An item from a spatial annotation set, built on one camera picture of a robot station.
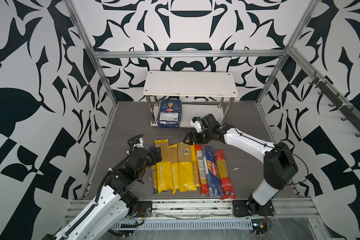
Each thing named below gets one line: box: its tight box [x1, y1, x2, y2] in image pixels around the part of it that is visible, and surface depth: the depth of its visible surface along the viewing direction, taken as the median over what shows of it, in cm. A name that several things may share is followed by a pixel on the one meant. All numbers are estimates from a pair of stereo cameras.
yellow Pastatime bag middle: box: [169, 143, 180, 195], surface depth 87 cm
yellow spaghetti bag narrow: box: [191, 144, 201, 187], surface depth 86 cm
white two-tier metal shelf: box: [142, 71, 238, 130], surface depth 89 cm
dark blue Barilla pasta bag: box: [157, 99, 182, 129], surface depth 98 cm
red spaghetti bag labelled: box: [194, 143, 209, 196], surface depth 85 cm
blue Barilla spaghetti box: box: [202, 146, 224, 197], surface depth 82 cm
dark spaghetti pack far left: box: [151, 163, 159, 195], surface depth 82 cm
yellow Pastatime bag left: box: [154, 138, 173, 194], surface depth 84 cm
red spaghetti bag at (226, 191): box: [215, 149, 236, 200], surface depth 82 cm
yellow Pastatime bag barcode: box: [178, 142, 197, 192], surface depth 84 cm
